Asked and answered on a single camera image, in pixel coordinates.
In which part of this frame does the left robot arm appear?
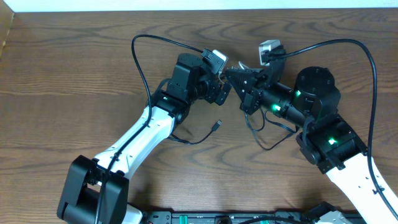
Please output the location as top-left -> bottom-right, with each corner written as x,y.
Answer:
57,50 -> 230,223

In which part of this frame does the black usb cable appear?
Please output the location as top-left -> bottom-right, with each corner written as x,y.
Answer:
167,107 -> 301,152

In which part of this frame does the white usb cable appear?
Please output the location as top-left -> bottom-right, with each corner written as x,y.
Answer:
217,60 -> 249,85

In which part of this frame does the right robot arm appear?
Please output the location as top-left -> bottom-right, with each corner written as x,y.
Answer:
225,67 -> 397,223

